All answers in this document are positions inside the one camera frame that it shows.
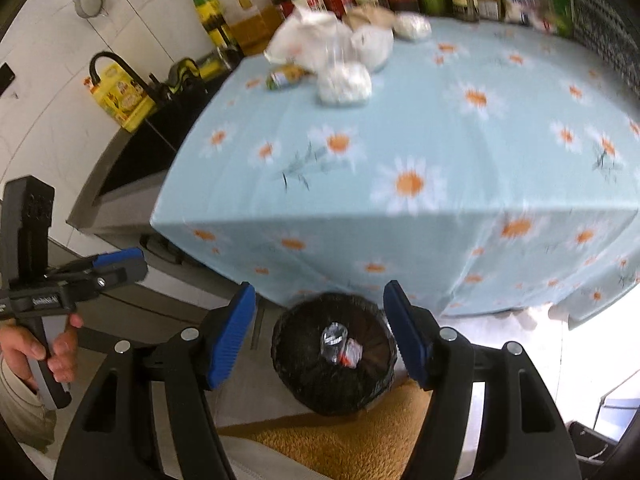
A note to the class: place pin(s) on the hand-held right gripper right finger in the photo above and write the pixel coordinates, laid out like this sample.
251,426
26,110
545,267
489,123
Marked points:
405,340

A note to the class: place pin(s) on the brown fluffy floor mat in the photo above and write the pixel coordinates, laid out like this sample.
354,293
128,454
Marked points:
350,440

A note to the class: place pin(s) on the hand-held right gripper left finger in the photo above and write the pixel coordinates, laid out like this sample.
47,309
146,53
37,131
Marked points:
235,340

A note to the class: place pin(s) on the green yellow label oil bottle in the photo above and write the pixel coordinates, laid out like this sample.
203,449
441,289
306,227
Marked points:
207,10

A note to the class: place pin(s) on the dark plastic object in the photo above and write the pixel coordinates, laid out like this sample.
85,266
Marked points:
595,440

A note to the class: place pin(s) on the black bin with liner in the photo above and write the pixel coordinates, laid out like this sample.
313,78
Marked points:
300,375

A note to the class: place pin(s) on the white plastic bag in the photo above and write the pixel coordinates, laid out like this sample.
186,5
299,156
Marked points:
300,35

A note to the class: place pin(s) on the black white patterned cloth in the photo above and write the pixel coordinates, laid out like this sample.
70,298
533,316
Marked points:
600,25

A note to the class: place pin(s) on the black kitchen sink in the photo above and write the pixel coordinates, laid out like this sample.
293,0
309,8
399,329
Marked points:
145,150

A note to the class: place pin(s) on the black wall fixture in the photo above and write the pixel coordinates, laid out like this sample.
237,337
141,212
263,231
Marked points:
5,77

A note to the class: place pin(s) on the white wad in plastic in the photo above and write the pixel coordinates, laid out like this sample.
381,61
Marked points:
412,26

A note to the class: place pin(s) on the black kitchen faucet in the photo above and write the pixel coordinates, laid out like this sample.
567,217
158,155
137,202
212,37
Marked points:
117,60

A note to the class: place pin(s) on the blue daisy print tablecloth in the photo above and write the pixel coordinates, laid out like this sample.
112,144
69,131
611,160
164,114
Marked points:
450,160

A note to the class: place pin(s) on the person's left hand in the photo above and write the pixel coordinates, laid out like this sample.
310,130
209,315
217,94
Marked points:
20,347

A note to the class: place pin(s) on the red white crumpled wrapper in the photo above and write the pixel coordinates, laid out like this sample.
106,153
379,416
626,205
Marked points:
351,353

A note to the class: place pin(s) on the red yellow snack wrapper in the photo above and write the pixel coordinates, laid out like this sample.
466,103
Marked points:
285,77

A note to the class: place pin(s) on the crumpled clear plastic bottle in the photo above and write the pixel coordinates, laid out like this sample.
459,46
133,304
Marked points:
332,342

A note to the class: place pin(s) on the person's left forearm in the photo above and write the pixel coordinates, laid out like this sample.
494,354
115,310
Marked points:
20,410

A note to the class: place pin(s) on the clear bag with grey wad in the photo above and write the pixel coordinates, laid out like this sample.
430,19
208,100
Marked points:
345,85

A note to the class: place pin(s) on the dark soy sauce bottle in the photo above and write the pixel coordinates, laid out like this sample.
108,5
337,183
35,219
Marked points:
312,2

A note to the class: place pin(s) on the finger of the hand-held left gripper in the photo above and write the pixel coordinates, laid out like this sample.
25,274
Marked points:
120,256
125,274

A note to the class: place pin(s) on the yellow dish soap bottle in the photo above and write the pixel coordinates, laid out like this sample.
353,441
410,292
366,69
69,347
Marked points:
122,97

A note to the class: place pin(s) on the small glass jar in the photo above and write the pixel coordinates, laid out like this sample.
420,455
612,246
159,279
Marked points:
487,5

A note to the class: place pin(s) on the white crumpled tissue wad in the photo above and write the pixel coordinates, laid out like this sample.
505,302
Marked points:
372,45

